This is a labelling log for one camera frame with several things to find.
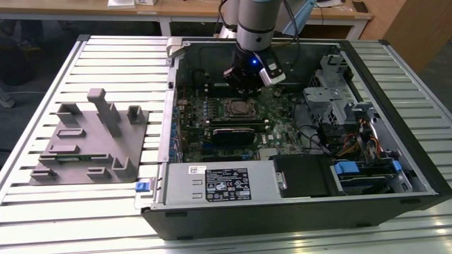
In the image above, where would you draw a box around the silver CPU chip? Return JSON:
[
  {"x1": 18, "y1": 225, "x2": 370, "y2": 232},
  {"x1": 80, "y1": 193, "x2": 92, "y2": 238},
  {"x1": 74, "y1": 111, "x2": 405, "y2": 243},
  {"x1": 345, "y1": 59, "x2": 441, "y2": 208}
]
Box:
[{"x1": 228, "y1": 101, "x2": 252, "y2": 116}]

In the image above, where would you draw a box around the metal socket cover frame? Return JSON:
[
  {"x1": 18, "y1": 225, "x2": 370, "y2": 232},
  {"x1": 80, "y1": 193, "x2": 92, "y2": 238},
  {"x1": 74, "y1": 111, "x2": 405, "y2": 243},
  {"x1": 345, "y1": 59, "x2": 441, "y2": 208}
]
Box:
[{"x1": 220, "y1": 97, "x2": 260, "y2": 119}]

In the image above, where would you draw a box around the CPU socket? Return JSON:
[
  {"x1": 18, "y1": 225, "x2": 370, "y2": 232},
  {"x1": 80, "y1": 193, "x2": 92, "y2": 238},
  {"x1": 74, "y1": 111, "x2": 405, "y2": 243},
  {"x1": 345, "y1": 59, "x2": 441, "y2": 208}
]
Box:
[{"x1": 218, "y1": 97, "x2": 262, "y2": 120}]

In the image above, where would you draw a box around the perforated metal drive cage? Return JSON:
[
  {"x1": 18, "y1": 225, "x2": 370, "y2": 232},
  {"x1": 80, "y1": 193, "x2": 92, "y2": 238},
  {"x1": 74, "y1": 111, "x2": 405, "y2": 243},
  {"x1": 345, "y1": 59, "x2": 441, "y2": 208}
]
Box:
[{"x1": 306, "y1": 50, "x2": 357, "y2": 125}]

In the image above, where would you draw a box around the green motherboard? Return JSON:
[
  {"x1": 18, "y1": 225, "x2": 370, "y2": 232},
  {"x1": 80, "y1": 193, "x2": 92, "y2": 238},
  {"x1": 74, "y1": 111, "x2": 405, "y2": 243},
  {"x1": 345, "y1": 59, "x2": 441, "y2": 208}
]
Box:
[{"x1": 174, "y1": 84, "x2": 308, "y2": 164}]

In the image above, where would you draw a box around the small graphics card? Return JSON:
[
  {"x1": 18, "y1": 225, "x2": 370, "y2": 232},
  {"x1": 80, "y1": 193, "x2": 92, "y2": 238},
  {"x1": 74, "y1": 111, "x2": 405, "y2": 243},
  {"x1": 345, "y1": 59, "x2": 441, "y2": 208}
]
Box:
[{"x1": 210, "y1": 128, "x2": 256, "y2": 146}]

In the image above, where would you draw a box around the silver chipset heatsink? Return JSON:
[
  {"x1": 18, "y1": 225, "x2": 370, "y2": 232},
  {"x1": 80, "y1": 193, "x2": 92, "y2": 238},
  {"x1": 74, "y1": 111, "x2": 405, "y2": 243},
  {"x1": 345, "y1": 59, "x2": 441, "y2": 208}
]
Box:
[{"x1": 258, "y1": 148, "x2": 280, "y2": 159}]

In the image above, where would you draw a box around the black plastic drive cover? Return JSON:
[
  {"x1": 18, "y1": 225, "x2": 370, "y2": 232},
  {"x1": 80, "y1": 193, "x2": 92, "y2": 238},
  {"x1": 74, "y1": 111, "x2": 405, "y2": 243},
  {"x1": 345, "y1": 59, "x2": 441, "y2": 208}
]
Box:
[{"x1": 273, "y1": 155, "x2": 345, "y2": 199}]

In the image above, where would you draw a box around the hard disk in blue carrier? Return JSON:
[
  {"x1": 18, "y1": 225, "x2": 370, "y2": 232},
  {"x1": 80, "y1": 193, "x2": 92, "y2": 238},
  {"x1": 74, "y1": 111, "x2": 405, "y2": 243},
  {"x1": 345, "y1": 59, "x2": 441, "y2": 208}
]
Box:
[{"x1": 330, "y1": 159, "x2": 396, "y2": 184}]

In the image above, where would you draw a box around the silver power supply unit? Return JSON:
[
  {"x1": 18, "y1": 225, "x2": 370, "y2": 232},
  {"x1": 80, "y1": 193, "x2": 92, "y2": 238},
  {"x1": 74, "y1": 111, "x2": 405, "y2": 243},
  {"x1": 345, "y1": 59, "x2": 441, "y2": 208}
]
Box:
[{"x1": 164, "y1": 161, "x2": 282, "y2": 206}]

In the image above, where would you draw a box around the grey parts rack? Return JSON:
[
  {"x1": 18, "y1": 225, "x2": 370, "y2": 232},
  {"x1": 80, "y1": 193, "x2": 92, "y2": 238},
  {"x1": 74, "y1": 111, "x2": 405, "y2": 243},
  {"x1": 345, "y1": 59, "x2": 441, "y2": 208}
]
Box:
[{"x1": 28, "y1": 88, "x2": 150, "y2": 186}]

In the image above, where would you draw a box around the wooden cabinet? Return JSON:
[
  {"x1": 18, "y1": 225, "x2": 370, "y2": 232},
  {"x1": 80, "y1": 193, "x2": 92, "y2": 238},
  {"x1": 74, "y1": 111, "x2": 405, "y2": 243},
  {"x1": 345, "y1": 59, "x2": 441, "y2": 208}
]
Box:
[{"x1": 360, "y1": 0, "x2": 452, "y2": 72}]

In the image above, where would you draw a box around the black PC case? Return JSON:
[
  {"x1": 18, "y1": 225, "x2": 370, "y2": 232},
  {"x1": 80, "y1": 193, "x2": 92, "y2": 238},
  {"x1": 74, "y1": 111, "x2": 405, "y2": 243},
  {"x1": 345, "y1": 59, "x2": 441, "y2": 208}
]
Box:
[{"x1": 140, "y1": 37, "x2": 452, "y2": 241}]

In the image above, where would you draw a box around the seated person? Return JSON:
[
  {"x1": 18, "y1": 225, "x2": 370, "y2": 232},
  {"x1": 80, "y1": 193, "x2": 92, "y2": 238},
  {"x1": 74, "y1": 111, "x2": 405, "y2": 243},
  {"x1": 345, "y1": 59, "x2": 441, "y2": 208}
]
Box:
[{"x1": 0, "y1": 20, "x2": 46, "y2": 85}]

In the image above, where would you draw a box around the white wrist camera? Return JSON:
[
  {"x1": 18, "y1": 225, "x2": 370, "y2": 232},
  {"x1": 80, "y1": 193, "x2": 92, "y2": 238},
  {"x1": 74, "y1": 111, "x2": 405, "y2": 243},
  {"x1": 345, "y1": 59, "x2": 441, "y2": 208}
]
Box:
[{"x1": 258, "y1": 59, "x2": 286, "y2": 86}]

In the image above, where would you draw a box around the grey plastic bracket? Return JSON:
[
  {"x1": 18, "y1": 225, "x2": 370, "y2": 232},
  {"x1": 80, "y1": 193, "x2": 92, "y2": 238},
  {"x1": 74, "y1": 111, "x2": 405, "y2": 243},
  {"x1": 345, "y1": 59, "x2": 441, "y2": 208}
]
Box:
[{"x1": 348, "y1": 102, "x2": 376, "y2": 125}]

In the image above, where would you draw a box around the yellow wire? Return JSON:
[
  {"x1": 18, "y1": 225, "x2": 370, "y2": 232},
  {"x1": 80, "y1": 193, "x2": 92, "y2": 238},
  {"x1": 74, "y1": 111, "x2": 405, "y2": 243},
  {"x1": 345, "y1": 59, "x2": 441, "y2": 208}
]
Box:
[{"x1": 337, "y1": 144, "x2": 358, "y2": 157}]

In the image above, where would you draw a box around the orange wire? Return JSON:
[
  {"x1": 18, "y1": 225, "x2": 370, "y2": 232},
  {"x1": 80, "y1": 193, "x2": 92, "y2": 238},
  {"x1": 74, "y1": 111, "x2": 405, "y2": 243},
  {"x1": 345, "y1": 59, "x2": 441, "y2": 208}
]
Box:
[{"x1": 373, "y1": 132, "x2": 385, "y2": 161}]

